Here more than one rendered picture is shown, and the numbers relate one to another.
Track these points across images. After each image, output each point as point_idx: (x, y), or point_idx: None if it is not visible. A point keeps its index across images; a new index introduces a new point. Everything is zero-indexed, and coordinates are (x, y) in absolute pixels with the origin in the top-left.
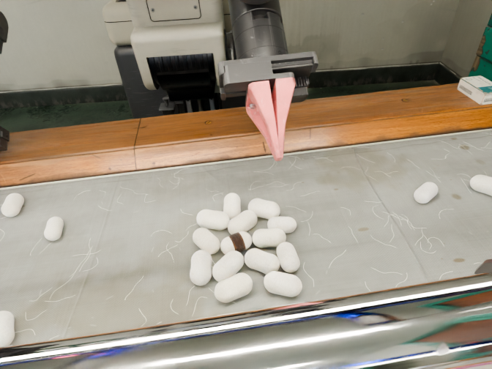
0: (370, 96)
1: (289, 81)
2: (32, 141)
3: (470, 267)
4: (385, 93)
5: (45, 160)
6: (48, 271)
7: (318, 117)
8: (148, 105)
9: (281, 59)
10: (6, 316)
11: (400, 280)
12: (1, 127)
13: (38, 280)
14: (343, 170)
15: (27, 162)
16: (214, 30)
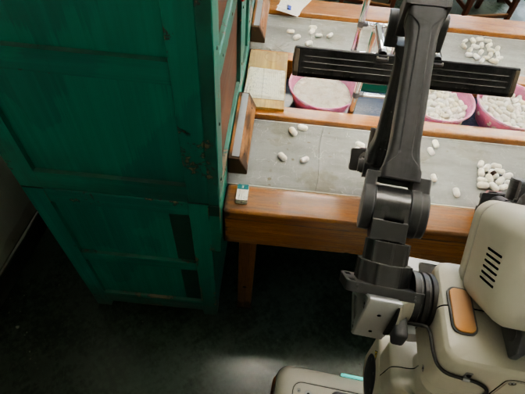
0: (294, 212)
1: (361, 147)
2: (470, 223)
3: (307, 140)
4: (285, 212)
5: (455, 208)
6: (428, 166)
7: (328, 202)
8: None
9: (364, 148)
10: (430, 151)
11: (327, 141)
12: (478, 205)
13: (430, 165)
14: (326, 180)
15: (463, 209)
16: (387, 336)
